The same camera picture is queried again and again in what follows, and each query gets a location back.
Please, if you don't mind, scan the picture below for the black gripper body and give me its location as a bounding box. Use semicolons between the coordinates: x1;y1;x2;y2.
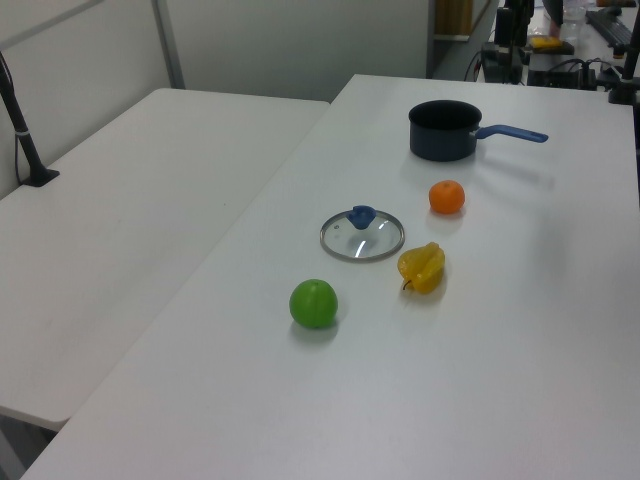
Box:
494;0;533;32

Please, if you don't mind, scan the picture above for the glass lid with blue knob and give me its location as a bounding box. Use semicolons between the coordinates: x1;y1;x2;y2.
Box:
319;204;406;263

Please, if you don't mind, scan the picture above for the black electronics box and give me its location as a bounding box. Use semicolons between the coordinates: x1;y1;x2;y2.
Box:
526;58;597;91

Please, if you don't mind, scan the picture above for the brown wooden panel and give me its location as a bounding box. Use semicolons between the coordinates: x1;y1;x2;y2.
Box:
433;0;474;40

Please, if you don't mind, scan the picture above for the clear plastic bottle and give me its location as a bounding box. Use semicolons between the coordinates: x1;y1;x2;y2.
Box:
561;3;587;45

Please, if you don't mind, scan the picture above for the black keyboard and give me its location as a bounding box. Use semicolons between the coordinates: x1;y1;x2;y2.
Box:
585;6;637;50

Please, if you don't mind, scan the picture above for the black clamp stand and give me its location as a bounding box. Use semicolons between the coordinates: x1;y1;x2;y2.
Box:
607;29;640;106

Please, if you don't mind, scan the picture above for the dark blue saucepan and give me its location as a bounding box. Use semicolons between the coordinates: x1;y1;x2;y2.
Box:
407;100;550;163

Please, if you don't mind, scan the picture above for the orange fruit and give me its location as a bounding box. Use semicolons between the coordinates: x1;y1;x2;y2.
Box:
428;180;466;216

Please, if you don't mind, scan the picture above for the yellow star fruit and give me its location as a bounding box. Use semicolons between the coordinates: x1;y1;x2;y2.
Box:
397;241;446;295

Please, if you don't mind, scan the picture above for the green round fruit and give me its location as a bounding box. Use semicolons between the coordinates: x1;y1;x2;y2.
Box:
288;278;339;330

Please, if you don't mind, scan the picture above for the black cable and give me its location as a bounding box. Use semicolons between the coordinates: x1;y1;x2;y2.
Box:
547;57;619;76

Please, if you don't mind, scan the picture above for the grey partition post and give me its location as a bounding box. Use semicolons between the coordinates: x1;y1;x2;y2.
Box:
151;0;187;92

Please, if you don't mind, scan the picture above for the black camera stand pole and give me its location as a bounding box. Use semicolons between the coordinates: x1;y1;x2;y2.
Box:
0;49;61;188

